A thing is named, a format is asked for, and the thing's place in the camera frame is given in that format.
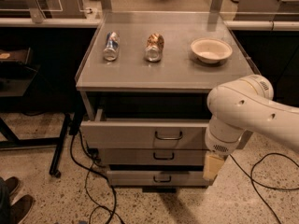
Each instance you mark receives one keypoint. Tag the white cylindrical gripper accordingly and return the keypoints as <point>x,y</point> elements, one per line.
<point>217,145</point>

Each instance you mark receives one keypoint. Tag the grey top drawer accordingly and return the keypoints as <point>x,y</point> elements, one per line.
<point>107,133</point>

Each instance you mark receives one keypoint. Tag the grey drawer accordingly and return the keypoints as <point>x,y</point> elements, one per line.
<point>107,133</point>
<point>152,156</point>
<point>157,178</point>

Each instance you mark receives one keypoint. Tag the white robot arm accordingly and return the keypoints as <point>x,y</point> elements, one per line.
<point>246,104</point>

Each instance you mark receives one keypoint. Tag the grey bottom drawer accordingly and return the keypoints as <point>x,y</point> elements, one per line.
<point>157,178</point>

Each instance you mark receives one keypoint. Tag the grey middle drawer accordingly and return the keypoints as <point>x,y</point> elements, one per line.
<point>152,156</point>

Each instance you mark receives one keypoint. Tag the grey drawer cabinet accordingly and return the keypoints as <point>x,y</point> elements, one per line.
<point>176,87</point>

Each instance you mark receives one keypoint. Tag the white paper bowl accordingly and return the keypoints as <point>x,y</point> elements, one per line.
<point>211,50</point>

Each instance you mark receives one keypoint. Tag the orange brown soda can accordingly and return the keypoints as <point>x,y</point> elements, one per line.
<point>154,48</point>

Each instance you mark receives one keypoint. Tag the blue silver soda can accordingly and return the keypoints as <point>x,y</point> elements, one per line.
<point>111,49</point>

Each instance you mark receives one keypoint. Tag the dark shoe lower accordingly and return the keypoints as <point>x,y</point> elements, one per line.
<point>20,209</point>

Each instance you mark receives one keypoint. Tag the dark shoe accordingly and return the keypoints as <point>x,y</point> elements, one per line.
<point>12,184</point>
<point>20,209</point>

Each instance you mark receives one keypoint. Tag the dark shoe upper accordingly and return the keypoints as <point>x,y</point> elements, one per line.
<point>12,184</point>

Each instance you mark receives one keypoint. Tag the black table frame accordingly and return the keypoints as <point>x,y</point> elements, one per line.
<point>16,88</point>

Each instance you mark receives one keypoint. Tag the white horizontal rail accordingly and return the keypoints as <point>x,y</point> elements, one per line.
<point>289,26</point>

